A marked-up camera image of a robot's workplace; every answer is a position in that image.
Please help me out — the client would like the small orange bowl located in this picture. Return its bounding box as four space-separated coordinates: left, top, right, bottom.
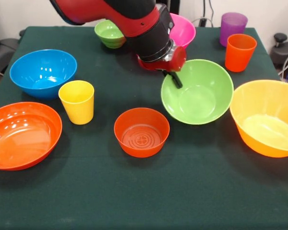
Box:
114 107 170 158

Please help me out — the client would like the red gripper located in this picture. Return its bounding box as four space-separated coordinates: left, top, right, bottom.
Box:
137 45 187 89

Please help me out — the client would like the black rounded base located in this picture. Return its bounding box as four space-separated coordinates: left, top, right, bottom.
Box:
270 40 288 80

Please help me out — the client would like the large pink bowl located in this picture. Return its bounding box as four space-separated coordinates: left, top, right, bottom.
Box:
169 13 197 50

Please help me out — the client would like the purple cup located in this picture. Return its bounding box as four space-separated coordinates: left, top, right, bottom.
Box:
219 12 249 47

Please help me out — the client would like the wide shallow orange bowl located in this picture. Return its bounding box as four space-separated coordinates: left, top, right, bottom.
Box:
0 102 63 172

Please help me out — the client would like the large yellow-orange bowl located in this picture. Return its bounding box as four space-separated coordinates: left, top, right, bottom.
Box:
229 80 288 158

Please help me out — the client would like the small green ribbed bowl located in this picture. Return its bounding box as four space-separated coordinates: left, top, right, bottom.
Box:
94 19 127 49

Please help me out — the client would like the dark grey chair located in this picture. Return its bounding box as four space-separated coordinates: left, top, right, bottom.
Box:
0 37 20 75

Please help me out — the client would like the yellow cup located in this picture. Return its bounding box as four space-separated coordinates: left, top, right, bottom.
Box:
58 80 95 126

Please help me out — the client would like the black hanging cable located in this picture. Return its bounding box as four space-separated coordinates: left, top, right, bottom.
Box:
207 0 216 27

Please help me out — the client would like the dark green tablecloth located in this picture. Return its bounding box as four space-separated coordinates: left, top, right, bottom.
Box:
0 25 288 230

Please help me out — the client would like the large green bowl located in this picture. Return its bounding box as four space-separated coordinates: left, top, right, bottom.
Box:
161 59 235 125

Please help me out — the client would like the black clamp knob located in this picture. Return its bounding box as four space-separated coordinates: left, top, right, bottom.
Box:
273 33 288 48

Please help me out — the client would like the orange cup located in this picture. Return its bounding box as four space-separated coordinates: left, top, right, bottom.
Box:
225 34 258 73

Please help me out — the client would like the blue bowl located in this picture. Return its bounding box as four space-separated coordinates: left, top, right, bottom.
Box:
9 49 78 101

